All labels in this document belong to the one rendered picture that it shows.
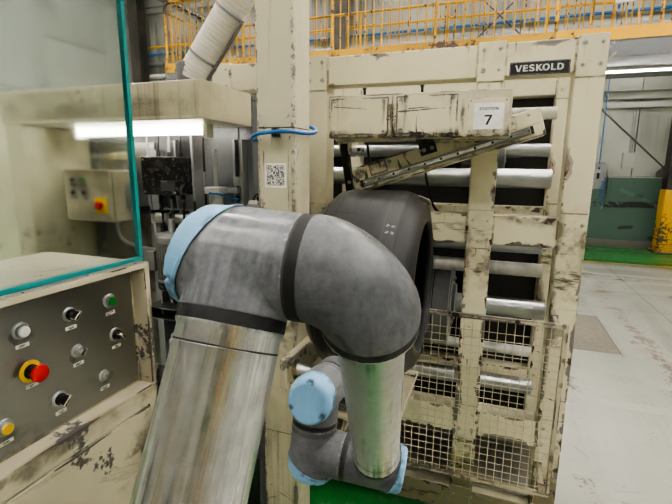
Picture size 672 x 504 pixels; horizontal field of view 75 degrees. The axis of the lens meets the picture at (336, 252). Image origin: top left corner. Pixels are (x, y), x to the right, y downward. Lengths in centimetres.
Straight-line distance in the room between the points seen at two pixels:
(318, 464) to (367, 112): 111
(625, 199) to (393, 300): 1017
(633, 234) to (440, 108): 931
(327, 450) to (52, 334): 71
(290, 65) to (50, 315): 92
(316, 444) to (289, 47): 107
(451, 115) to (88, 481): 146
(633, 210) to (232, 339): 1033
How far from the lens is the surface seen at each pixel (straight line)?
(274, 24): 146
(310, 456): 94
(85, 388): 135
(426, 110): 153
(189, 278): 46
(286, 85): 140
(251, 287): 43
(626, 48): 678
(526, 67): 185
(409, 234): 118
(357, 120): 158
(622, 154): 1057
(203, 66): 194
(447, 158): 164
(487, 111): 151
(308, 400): 88
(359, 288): 42
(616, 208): 1053
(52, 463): 130
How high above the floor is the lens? 154
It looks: 11 degrees down
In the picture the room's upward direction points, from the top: 1 degrees clockwise
